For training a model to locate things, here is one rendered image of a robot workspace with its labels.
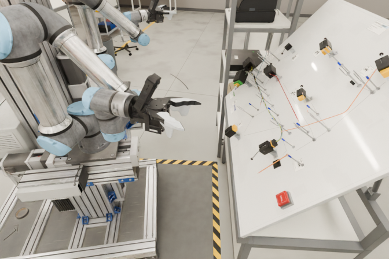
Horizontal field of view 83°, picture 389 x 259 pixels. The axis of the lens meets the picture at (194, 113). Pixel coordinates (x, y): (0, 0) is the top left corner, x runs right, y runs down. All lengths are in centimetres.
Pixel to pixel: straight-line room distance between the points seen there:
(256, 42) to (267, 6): 232
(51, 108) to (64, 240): 136
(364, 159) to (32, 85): 114
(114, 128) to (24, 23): 38
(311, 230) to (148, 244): 110
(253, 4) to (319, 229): 148
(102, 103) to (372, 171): 89
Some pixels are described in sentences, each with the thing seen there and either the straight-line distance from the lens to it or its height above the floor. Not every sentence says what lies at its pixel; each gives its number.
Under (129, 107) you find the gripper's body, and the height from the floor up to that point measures 158.
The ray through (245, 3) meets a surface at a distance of 182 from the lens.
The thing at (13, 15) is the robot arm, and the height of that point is 179.
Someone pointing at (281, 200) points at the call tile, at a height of 111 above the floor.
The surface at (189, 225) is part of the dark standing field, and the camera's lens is 215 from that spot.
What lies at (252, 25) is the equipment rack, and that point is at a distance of 183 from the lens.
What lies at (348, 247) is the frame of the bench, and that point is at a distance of 143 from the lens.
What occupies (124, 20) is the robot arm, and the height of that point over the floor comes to 159.
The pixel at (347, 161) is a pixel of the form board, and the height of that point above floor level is 132.
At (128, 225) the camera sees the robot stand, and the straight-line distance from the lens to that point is 199.
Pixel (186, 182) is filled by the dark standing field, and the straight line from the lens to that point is 237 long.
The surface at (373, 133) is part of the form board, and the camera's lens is 102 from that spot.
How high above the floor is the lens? 195
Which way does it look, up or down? 38 degrees down
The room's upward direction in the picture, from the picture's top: straight up
